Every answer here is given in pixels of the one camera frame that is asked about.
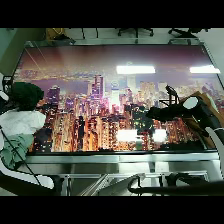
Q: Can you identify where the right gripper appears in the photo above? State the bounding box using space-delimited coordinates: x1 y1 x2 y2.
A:
145 105 170 122

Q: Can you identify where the dark green garment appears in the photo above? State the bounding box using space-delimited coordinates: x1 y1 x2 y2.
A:
8 81 45 112

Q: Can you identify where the brown garment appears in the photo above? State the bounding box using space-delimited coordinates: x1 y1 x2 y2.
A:
179 90 224 150

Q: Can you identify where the black office chair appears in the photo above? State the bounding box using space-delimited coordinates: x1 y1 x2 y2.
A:
116 27 155 39
167 27 210 40

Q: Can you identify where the yellow-brown box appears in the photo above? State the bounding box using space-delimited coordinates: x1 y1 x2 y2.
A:
44 27 76 43

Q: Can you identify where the white garment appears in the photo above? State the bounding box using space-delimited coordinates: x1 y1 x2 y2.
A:
0 109 47 138

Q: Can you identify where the light green garment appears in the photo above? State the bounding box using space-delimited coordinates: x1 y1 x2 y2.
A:
0 133 35 170

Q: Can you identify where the silver frame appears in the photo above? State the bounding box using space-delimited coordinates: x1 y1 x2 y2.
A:
6 38 224 197

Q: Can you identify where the black cable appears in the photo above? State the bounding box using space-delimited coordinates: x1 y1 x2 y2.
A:
127 173 148 196
0 127 42 187

